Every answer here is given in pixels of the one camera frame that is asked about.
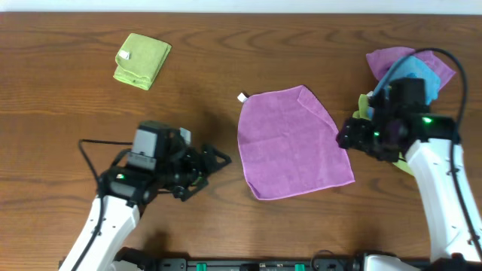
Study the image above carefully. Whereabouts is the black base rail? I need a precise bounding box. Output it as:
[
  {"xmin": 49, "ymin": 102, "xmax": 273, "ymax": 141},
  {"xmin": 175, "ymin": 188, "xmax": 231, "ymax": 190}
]
[{"xmin": 57, "ymin": 248, "xmax": 441, "ymax": 271}]

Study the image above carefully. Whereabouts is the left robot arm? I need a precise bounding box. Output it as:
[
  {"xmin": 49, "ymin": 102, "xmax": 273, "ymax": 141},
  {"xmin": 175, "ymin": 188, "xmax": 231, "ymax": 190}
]
[{"xmin": 59, "ymin": 145, "xmax": 231, "ymax": 270}]

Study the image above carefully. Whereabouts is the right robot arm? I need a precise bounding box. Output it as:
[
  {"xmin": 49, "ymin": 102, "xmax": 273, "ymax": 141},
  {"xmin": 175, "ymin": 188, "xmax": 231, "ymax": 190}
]
[{"xmin": 337, "ymin": 114, "xmax": 481, "ymax": 270}]

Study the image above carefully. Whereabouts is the purple cloth under blue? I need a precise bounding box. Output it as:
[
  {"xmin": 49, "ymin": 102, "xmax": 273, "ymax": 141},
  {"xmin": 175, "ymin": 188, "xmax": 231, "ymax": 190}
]
[{"xmin": 366, "ymin": 47, "xmax": 456, "ymax": 89}]

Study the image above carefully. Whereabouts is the purple cloth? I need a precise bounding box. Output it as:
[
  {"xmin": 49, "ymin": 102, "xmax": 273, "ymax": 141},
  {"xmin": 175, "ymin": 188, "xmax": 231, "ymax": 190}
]
[
  {"xmin": 237, "ymin": 85, "xmax": 355, "ymax": 200},
  {"xmin": 366, "ymin": 47, "xmax": 456, "ymax": 89}
]

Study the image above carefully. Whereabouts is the crumpled green cloth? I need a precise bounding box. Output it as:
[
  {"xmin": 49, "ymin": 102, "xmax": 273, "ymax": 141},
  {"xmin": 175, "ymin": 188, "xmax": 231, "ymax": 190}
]
[{"xmin": 352, "ymin": 94, "xmax": 413, "ymax": 175}]

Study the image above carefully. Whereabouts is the folded green cloth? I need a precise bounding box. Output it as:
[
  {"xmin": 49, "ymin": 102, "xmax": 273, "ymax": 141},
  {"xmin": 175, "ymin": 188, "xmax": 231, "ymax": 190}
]
[{"xmin": 113, "ymin": 33, "xmax": 172, "ymax": 90}]

